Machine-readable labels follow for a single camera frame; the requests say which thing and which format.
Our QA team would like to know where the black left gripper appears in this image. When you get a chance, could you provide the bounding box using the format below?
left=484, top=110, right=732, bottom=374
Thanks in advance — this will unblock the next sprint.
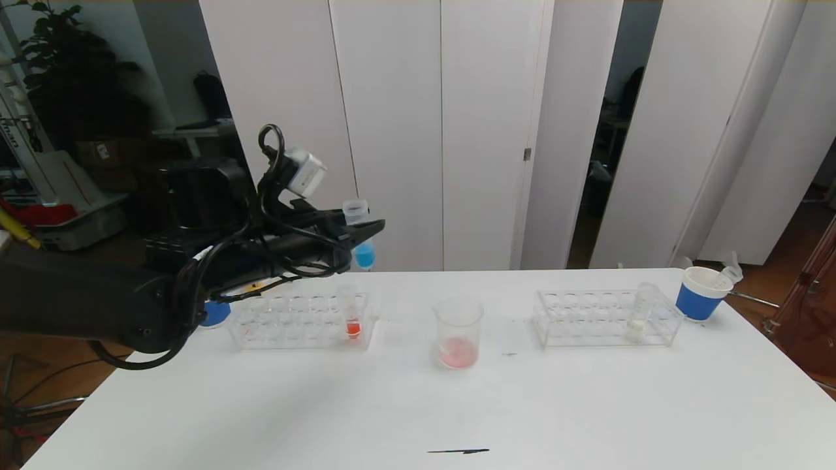
left=252, top=198, right=386, bottom=277

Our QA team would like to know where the test tube with blue pigment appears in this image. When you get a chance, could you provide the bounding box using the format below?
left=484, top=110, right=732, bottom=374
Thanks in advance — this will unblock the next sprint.
left=343, top=199, right=378, bottom=271

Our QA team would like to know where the test tube with red pigment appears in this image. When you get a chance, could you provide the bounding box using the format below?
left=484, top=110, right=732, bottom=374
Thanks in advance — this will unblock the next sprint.
left=336, top=285, right=363, bottom=339
left=709, top=252, right=743, bottom=291

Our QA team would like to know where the clear acrylic test tube rack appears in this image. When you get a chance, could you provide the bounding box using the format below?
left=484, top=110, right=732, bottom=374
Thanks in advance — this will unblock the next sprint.
left=229, top=287, right=379, bottom=351
left=532, top=289, right=684, bottom=348

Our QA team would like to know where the clear glass beaker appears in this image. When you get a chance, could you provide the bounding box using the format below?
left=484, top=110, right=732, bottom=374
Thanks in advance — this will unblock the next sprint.
left=432, top=296, right=485, bottom=369

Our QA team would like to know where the test tube with pale yellow pigment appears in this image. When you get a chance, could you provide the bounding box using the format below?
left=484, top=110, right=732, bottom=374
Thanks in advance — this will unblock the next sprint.
left=626, top=283, right=658, bottom=342

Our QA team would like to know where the white folding screen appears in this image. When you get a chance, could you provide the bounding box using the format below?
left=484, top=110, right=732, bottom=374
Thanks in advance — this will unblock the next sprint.
left=200, top=0, right=624, bottom=273
left=589, top=0, right=836, bottom=270

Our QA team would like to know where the blue and white paper cup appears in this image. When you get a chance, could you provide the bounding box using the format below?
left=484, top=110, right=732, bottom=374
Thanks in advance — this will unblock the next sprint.
left=199, top=300, right=231, bottom=328
left=675, top=266, right=734, bottom=322

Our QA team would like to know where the white standing desk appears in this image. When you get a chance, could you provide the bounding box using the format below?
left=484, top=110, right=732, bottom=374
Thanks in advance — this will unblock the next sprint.
left=153, top=119, right=239, bottom=164

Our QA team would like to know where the black backpack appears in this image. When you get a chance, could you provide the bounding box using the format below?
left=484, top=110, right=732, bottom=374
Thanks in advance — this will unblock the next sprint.
left=193, top=70, right=231, bottom=121

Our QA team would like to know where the cardboard box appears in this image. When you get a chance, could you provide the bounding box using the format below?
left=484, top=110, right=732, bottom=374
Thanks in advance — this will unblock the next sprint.
left=75, top=137, right=141, bottom=170

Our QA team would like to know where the white platform with board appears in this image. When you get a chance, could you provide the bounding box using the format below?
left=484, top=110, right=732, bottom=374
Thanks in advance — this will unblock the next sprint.
left=33, top=150, right=129, bottom=251

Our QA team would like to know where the red box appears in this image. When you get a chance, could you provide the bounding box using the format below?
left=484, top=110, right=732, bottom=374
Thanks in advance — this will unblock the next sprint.
left=13, top=202, right=78, bottom=226

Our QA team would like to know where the dark green potted plant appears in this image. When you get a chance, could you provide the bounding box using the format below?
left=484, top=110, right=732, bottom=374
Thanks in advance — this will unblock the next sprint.
left=13, top=0, right=148, bottom=154

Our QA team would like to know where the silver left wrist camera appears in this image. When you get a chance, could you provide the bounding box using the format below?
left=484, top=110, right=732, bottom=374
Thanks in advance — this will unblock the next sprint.
left=282, top=147, right=327, bottom=198

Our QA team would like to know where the black left wrist camera cable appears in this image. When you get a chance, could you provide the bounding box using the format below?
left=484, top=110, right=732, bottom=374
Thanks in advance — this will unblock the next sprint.
left=258, top=124, right=288, bottom=196

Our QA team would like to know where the black tripod with cables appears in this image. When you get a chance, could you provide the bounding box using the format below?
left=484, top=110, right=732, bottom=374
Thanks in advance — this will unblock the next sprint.
left=0, top=356, right=131, bottom=458

